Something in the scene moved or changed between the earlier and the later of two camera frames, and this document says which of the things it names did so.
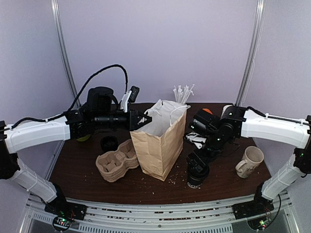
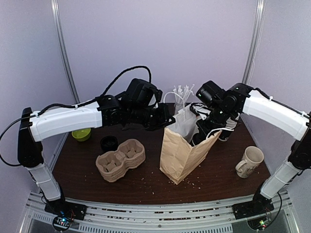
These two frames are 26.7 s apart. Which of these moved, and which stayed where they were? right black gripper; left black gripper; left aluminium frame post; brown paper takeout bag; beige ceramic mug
Moved: brown paper takeout bag; left black gripper; right black gripper
Stayed: beige ceramic mug; left aluminium frame post
